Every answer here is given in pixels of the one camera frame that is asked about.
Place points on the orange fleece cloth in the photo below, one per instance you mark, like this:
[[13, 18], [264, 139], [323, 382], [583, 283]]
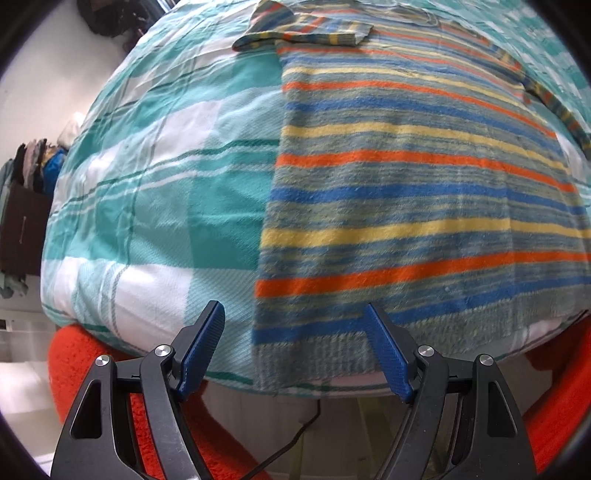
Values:
[[87, 341]]

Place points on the teal plaid bed blanket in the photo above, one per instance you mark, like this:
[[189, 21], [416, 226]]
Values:
[[161, 184]]

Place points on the dark cloth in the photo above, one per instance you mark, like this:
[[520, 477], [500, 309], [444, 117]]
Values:
[[111, 16]]

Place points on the striped knit sweater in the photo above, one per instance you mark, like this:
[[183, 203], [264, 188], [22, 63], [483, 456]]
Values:
[[392, 184]]

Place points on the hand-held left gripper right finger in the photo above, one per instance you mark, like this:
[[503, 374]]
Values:
[[385, 346]]

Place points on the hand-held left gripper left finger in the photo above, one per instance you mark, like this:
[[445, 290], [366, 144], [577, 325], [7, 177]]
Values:
[[203, 341]]

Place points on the dark brown cabinet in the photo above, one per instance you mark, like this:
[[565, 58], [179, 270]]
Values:
[[23, 226]]

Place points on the hanging clothes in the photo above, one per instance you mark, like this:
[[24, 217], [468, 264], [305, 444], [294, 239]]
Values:
[[32, 157]]

